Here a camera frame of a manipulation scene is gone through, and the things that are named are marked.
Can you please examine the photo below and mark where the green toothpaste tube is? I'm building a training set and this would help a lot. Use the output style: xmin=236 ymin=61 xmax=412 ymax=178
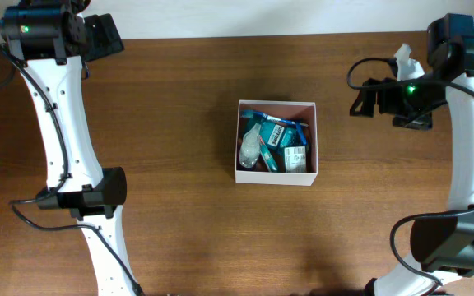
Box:
xmin=259 ymin=136 xmax=279 ymax=173

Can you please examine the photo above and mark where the clear spray bottle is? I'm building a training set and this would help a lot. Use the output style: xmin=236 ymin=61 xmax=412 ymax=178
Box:
xmin=239 ymin=123 xmax=261 ymax=169

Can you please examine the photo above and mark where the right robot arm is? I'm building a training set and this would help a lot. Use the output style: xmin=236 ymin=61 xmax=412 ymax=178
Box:
xmin=350 ymin=13 xmax=474 ymax=295

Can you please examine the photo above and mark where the teal mouthwash bottle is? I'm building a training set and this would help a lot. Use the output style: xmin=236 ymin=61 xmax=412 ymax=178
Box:
xmin=242 ymin=118 xmax=304 ymax=155

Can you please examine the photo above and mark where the green white soap box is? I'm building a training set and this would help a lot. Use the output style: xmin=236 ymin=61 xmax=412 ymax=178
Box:
xmin=283 ymin=146 xmax=307 ymax=173

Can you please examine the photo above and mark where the white cardboard box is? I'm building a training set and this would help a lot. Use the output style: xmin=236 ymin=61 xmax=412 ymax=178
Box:
xmin=235 ymin=100 xmax=318 ymax=186

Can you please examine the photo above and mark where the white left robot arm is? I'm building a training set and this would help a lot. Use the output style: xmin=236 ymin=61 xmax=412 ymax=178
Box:
xmin=0 ymin=1 xmax=143 ymax=295

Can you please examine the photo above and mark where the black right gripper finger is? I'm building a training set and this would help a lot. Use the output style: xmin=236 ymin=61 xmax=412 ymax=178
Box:
xmin=349 ymin=90 xmax=378 ymax=118
xmin=393 ymin=113 xmax=433 ymax=131

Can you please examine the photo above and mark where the blue white toothbrush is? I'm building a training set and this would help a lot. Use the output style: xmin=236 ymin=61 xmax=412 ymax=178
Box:
xmin=239 ymin=109 xmax=309 ymax=127

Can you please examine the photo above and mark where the blue disposable razor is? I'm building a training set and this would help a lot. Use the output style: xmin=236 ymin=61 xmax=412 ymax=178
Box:
xmin=295 ymin=122 xmax=308 ymax=146

